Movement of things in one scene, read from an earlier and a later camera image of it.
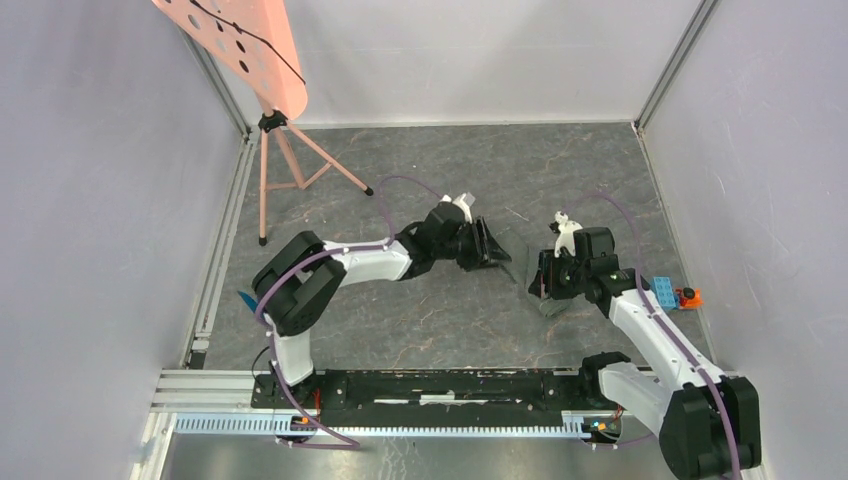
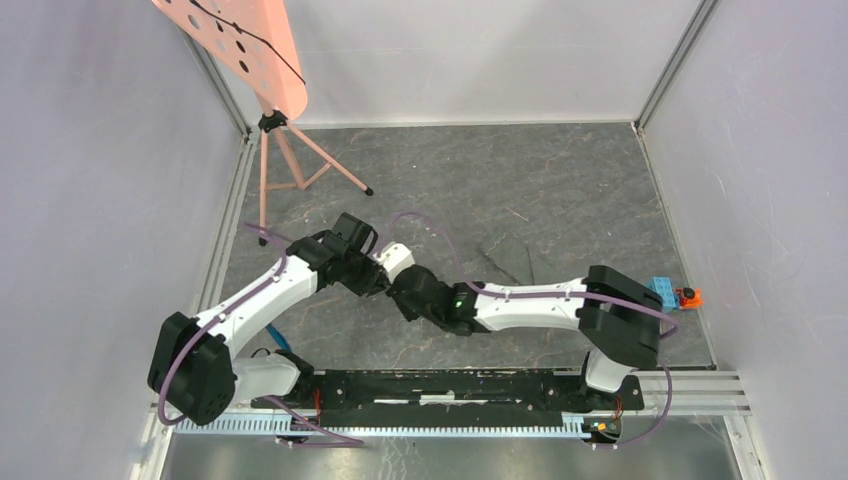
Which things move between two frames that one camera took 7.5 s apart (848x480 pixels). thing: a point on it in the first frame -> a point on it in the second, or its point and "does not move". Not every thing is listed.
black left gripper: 486,252 -> 369,284
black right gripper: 556,291 -> 408,312
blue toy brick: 663,288 does not move
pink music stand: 256,40 does not move
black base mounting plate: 461,397 does not move
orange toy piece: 688,298 does not move
